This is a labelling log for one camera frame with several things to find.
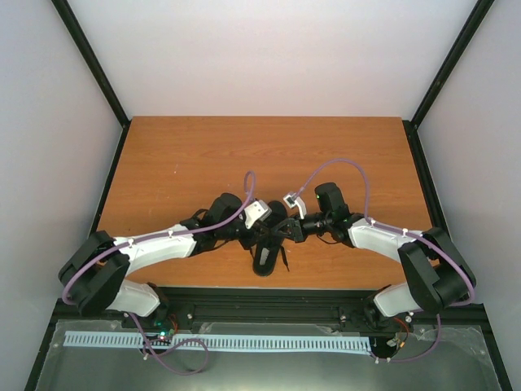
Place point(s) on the black canvas shoe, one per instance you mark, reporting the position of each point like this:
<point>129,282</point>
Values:
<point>278,214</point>

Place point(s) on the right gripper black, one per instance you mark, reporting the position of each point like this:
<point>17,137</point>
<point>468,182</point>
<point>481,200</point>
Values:
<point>295,223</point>

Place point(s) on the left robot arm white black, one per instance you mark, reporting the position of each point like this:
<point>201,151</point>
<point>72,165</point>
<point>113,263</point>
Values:
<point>95,278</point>

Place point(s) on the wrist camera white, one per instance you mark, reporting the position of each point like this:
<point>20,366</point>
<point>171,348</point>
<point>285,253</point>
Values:
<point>257,211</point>
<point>293,201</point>

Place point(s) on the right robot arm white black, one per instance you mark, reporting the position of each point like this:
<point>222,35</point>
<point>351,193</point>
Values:
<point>436,275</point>

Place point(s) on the right black frame post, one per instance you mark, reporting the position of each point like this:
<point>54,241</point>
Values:
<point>462,41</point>

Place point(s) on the black frame post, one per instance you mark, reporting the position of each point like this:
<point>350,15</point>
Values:
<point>462,41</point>
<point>82,43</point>

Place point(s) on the black aluminium frame base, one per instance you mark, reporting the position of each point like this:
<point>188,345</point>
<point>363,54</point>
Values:
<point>469,357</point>

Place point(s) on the right wiring connector bundle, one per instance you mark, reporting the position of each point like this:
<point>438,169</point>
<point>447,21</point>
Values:
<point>398,341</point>

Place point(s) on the left black frame post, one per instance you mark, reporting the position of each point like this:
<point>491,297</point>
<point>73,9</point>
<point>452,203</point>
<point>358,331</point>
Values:
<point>82,43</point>

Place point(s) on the left controller board with leds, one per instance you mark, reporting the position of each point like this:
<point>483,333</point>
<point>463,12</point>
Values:
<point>164,332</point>

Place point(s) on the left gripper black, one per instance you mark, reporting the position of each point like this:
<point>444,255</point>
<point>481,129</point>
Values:
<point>252,239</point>

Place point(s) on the light blue cable duct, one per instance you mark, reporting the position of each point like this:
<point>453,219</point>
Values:
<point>222,343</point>

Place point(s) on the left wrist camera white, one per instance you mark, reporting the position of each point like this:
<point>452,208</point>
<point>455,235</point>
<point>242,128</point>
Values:
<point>257,211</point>

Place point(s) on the black shoelace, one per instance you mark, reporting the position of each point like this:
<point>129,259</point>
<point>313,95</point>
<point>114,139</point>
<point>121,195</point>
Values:
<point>264,259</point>

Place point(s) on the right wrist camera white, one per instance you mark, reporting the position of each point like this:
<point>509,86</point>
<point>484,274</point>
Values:
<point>293,201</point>

